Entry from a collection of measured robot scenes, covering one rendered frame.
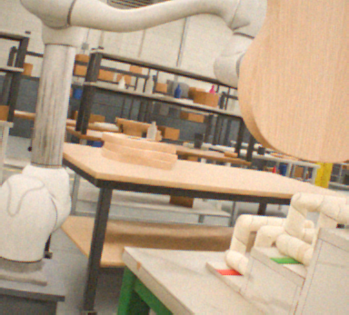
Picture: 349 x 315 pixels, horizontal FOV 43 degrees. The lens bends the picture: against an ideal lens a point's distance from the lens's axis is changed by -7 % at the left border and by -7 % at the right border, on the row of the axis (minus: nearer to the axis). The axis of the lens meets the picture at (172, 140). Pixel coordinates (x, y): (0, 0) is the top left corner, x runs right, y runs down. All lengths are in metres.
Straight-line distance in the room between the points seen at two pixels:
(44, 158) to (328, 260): 0.99
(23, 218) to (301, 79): 0.77
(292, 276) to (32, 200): 0.75
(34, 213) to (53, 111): 0.34
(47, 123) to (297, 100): 0.79
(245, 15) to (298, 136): 0.44
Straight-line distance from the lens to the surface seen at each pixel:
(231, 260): 0.93
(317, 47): 0.93
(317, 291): 0.68
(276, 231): 0.88
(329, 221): 0.73
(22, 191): 1.26
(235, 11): 1.24
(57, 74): 1.43
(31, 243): 1.28
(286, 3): 0.89
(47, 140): 1.43
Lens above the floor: 1.22
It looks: 3 degrees down
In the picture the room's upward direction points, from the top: 11 degrees clockwise
